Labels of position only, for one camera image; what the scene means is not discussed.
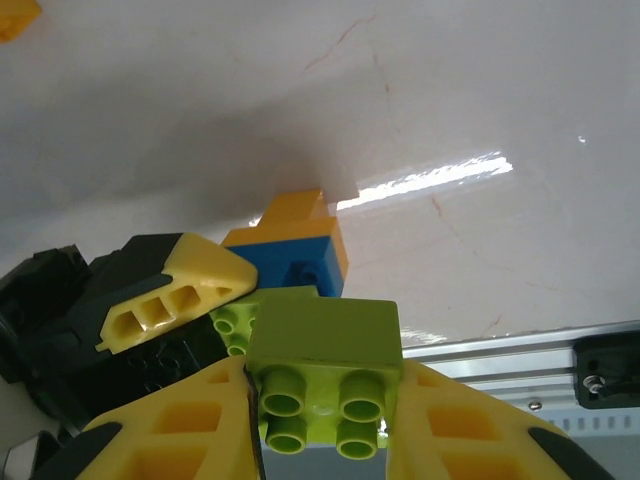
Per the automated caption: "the orange two-by-two lego brick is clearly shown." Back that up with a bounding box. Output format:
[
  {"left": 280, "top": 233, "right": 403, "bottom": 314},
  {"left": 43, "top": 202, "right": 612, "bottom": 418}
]
[
  {"left": 259, "top": 187, "right": 331, "bottom": 226},
  {"left": 0, "top": 0, "right": 42, "bottom": 44}
]

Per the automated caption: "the blue two-by-four lego brick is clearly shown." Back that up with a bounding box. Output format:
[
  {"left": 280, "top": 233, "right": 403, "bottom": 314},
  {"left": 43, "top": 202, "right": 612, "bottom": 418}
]
[{"left": 222, "top": 234, "right": 346, "bottom": 301}]

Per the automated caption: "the green two-by-two lego brick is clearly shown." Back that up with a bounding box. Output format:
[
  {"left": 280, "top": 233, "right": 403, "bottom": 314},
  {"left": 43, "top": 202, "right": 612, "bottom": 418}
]
[{"left": 247, "top": 298, "right": 406, "bottom": 460}]

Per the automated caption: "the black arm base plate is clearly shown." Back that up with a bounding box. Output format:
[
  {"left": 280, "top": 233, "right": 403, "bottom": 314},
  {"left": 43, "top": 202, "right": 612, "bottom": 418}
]
[{"left": 573, "top": 333, "right": 640, "bottom": 410}]

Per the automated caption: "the orange two-by-four lego brick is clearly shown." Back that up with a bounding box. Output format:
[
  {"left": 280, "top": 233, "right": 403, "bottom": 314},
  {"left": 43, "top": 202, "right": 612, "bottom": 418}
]
[{"left": 221, "top": 214, "right": 352, "bottom": 297}]

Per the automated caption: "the long aluminium mounting rail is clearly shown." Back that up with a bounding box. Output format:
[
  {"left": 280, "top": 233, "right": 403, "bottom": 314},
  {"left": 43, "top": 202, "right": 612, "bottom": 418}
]
[{"left": 399, "top": 319, "right": 640, "bottom": 416}]

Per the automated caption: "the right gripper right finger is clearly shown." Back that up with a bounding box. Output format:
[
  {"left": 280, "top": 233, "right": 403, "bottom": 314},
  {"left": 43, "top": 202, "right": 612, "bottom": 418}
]
[{"left": 387, "top": 362, "right": 621, "bottom": 480}]

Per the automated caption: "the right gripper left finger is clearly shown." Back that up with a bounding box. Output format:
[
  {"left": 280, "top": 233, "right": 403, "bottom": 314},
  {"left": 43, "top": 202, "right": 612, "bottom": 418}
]
[{"left": 29, "top": 357, "right": 264, "bottom": 480}]

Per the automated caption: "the green two-by-four lego brick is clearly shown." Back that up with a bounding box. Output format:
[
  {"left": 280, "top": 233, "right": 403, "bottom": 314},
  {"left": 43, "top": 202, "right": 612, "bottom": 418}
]
[{"left": 209, "top": 287, "right": 321, "bottom": 357}]

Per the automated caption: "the white slotted cable duct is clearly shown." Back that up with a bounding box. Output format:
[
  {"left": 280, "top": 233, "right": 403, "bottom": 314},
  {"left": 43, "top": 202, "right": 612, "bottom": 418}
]
[{"left": 534, "top": 407, "right": 640, "bottom": 441}]

